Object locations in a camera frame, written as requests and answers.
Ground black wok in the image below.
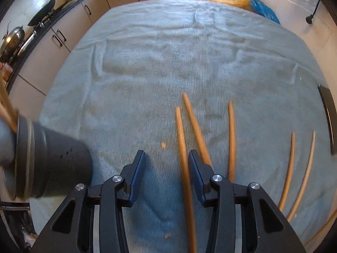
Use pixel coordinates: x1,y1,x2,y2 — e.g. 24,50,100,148
27,0,56,27

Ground dark utensil holder cup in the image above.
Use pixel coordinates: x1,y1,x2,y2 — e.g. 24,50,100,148
1,116,92,200

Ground blue plastic bag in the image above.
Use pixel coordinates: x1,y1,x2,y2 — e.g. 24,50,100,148
250,0,280,24

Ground black smartphone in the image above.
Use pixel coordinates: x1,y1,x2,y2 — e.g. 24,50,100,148
318,85,337,155

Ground blue table cloth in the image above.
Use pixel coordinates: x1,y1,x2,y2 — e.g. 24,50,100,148
39,0,336,252

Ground black power cable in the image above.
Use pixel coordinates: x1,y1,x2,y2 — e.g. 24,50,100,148
305,0,322,25

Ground red jar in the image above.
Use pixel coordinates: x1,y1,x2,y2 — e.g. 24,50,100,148
0,62,13,82

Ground steel pot with lid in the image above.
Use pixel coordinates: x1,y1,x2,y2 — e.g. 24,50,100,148
1,26,25,62

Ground yellow plastic bag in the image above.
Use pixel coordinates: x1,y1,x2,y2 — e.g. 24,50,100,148
202,0,251,10

